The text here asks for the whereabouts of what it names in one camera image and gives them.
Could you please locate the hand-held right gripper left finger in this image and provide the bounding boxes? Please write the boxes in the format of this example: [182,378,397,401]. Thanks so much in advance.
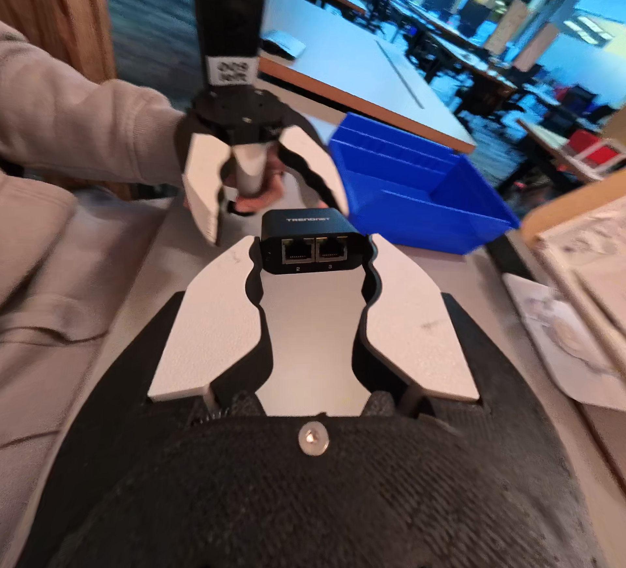
[147,236,273,408]

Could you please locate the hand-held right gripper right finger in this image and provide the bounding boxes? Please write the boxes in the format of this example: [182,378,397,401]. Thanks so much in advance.
[358,234,482,408]

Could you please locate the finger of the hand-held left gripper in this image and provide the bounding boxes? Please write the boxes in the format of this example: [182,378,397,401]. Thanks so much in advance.
[182,132,231,247]
[278,124,351,220]

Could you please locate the black network switch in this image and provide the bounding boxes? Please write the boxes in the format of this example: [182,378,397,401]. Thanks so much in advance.
[258,208,366,276]

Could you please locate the person's left forearm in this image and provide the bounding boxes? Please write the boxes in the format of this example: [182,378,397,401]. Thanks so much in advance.
[0,21,196,187]

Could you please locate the grey desk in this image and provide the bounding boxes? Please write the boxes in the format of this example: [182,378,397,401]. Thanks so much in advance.
[95,172,626,568]

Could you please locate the person's left hand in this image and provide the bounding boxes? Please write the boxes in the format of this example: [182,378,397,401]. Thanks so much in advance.
[220,155,288,216]

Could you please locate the white object on table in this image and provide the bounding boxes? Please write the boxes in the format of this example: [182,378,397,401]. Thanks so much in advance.
[261,29,307,61]

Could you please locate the grey table with orange edge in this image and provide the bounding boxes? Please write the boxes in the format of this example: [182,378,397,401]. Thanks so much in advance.
[258,0,478,154]

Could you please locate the blue plastic bin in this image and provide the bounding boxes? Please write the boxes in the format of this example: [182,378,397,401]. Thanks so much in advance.
[327,111,521,257]

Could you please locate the person's grey sweatshirt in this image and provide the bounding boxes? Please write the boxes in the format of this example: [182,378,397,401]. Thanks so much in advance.
[0,172,169,568]

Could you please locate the wooden board with instruction sheet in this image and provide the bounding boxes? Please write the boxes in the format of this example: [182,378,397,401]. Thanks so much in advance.
[520,172,626,368]

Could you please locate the red plastic bin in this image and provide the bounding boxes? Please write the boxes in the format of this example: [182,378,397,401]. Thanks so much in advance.
[567,129,623,166]

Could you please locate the wooden post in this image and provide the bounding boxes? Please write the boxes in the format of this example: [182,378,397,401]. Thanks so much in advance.
[0,0,118,86]

